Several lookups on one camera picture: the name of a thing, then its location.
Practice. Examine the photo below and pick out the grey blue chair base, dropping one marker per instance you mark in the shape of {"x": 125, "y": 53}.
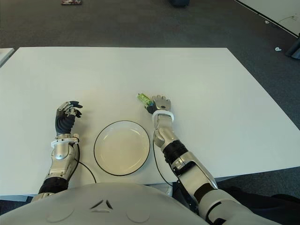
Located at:
{"x": 295, "y": 49}

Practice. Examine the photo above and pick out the white side table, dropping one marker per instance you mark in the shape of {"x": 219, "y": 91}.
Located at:
{"x": 4, "y": 55}

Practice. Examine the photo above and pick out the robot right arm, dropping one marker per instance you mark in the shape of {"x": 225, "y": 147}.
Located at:
{"x": 187, "y": 168}

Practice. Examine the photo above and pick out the dark equipment case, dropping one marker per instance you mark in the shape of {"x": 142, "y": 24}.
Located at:
{"x": 179, "y": 2}

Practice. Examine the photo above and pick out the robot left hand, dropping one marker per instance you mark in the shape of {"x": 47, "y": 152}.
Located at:
{"x": 63, "y": 122}

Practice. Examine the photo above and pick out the grey robot torso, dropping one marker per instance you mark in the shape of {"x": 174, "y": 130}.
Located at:
{"x": 105, "y": 206}

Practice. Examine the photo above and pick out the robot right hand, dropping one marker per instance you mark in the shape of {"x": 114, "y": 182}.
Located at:
{"x": 162, "y": 104}

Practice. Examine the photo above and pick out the white plate black rim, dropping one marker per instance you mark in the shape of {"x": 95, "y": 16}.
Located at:
{"x": 122, "y": 150}

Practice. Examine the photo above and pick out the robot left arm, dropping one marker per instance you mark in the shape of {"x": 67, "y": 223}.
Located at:
{"x": 59, "y": 161}

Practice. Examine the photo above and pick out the black cloth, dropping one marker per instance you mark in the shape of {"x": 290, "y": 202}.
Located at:
{"x": 269, "y": 206}

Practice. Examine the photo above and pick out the flat red black object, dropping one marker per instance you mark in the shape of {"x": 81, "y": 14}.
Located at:
{"x": 72, "y": 2}

